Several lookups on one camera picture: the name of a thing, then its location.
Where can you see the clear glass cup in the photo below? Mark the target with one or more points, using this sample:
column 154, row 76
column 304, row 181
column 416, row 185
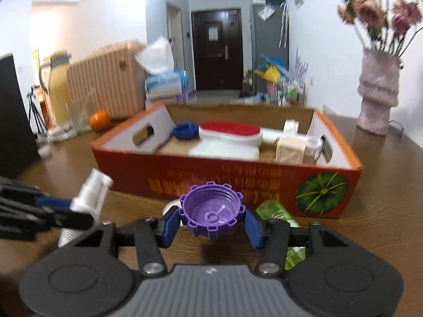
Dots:
column 80, row 112

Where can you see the dark entrance door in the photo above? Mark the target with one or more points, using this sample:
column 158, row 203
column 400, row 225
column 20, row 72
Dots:
column 218, row 49

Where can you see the orange fruit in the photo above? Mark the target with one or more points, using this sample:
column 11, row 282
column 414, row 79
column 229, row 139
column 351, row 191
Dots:
column 100, row 121

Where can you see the pink ribbed suitcase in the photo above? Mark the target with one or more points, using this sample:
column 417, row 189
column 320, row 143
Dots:
column 111, row 79

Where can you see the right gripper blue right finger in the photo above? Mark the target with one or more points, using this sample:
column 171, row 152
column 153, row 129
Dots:
column 272, row 260

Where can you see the beige power adapter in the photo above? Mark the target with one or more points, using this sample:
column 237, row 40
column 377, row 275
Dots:
column 290, row 150

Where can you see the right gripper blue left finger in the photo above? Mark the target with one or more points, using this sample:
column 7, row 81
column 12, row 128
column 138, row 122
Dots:
column 151, row 235

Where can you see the white round disc device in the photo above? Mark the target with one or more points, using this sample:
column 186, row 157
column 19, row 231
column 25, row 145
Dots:
column 172, row 209

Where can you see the white charger with cable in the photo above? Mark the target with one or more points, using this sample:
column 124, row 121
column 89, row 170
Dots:
column 57, row 134

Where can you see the green spray bottle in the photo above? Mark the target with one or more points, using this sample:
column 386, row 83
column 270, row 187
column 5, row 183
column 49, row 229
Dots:
column 273, row 210

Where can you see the purple plastic cap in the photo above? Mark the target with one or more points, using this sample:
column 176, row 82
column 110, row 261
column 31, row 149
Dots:
column 212, row 210

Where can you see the yellow thermos jug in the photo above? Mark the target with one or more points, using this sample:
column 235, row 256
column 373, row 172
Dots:
column 57, row 88

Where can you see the red cardboard box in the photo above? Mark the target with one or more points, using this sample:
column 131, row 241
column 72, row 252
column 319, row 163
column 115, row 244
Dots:
column 143, row 158

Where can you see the blue bowl in box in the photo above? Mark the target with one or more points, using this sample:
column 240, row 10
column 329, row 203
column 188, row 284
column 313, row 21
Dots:
column 185, row 131

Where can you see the yellow toy on floor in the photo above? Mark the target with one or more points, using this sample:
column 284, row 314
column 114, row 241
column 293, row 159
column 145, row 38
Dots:
column 271, row 74

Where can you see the small white round object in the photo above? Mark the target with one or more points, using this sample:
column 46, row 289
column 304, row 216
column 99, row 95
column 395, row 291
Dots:
column 45, row 151

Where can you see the translucent plastic container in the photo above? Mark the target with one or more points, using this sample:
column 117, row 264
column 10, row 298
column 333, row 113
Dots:
column 217, row 149

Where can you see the black paper bag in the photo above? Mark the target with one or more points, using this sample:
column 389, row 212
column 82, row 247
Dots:
column 18, row 148

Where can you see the white spray bottle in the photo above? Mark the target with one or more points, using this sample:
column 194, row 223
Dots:
column 92, row 194

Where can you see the pink textured vase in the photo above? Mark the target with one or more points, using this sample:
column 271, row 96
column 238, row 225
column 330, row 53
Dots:
column 379, row 90

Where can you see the white tape roll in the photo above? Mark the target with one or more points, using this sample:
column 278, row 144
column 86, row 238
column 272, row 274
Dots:
column 291, row 126

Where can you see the grey refrigerator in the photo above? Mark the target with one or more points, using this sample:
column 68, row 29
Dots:
column 269, row 24

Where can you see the dried pink flowers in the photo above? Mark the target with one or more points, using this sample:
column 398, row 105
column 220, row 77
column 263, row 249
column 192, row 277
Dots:
column 391, row 27

